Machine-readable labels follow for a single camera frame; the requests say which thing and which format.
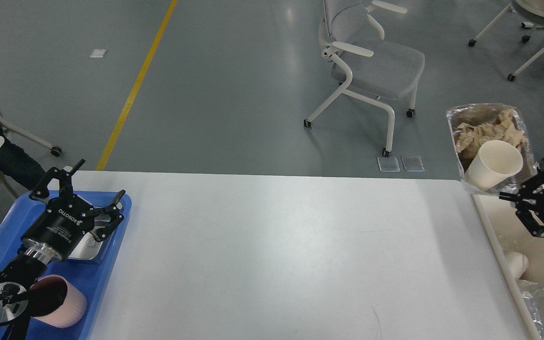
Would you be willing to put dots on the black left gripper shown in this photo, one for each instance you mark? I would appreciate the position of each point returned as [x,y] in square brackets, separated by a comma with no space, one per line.
[62,226]

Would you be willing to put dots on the small stainless steel tray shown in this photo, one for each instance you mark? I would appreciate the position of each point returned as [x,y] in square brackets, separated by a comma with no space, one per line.
[90,251]

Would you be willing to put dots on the cream paper cup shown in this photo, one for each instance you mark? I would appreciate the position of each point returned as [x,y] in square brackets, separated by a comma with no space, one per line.
[494,162]

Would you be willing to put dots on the brown paper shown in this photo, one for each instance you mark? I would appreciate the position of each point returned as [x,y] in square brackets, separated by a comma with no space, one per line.
[471,137]

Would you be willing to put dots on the pink ribbed mug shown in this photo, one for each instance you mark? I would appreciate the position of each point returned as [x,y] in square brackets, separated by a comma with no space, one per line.
[57,302]

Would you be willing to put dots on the aluminium foil tray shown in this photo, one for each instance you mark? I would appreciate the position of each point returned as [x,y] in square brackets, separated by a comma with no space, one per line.
[475,114]

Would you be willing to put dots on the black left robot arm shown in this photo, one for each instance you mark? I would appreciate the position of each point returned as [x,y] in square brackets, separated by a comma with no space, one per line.
[26,293]

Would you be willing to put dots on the cream plastic bin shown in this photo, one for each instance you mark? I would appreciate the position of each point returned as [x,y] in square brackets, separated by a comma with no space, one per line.
[506,233]

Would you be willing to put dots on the white cup in bin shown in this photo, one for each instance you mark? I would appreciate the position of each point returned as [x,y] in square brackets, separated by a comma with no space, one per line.
[517,264]

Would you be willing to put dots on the blue plastic tray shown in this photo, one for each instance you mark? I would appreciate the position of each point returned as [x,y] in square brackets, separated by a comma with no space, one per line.
[89,276]

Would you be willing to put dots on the right floor outlet plate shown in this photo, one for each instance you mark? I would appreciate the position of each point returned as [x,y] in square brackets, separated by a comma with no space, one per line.
[412,163]

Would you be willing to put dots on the floor outlet plate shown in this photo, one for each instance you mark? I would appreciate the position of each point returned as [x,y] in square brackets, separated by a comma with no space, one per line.
[388,164]
[412,163]

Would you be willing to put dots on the white paper scrap on floor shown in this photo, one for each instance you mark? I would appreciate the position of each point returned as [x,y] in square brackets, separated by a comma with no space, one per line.
[98,53]

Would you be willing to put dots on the left floor outlet plate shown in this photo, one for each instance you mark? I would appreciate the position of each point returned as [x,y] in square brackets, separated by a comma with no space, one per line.
[388,164]

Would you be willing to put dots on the grey white office chair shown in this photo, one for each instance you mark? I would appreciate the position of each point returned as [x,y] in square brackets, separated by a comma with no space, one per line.
[367,67]

